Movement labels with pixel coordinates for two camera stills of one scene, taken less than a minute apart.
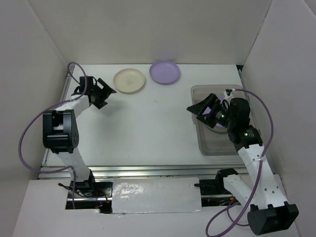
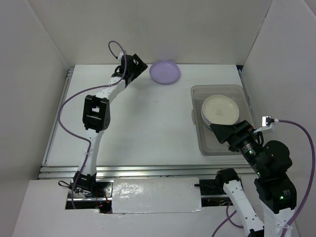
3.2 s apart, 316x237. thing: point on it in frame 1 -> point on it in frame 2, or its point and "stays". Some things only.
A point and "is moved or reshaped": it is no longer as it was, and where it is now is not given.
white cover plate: x=158 y=195 stays
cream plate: x=129 y=80 is moved or reshaped
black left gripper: x=101 y=102 -> x=140 y=67
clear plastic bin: x=211 y=142 stays
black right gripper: x=207 y=118 -> x=239 y=131
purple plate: x=208 y=110 is moved or reshaped
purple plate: x=164 y=72 stays
